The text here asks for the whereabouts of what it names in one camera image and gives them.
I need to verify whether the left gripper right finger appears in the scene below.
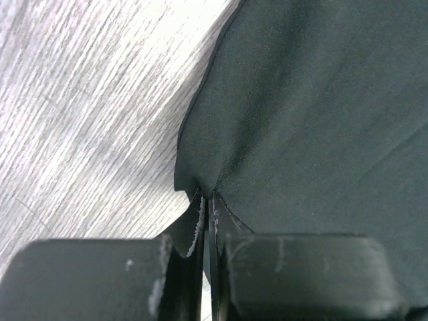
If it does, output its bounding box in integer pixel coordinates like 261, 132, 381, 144
207, 193, 410, 320

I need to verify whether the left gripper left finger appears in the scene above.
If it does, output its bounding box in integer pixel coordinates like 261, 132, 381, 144
1, 193, 205, 320

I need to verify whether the black floral t-shirt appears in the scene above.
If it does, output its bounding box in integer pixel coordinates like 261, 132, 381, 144
174, 1, 427, 307

